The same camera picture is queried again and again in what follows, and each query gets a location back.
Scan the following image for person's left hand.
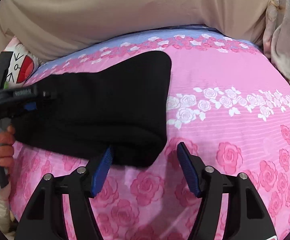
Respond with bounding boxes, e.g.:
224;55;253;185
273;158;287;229
0;125;16;168

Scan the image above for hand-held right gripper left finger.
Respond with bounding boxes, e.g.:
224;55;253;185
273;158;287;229
14;147;114;240

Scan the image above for white cartoon print pillow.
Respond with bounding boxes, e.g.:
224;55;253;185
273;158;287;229
0;36;45;85

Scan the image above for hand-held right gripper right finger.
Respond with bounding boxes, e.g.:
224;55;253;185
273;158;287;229
177;142;277;240

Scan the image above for black pants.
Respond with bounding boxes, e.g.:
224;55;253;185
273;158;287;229
10;51;172;167

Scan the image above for beige blanket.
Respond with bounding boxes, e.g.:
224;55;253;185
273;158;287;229
0;0;273;62

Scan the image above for pink floral bedsheet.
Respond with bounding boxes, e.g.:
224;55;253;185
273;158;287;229
8;25;290;240

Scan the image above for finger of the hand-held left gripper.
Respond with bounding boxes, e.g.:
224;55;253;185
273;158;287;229
22;102;38;113
36;88;58;102

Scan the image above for grey-beige plush cloth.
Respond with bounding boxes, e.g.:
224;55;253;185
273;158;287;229
262;0;290;95

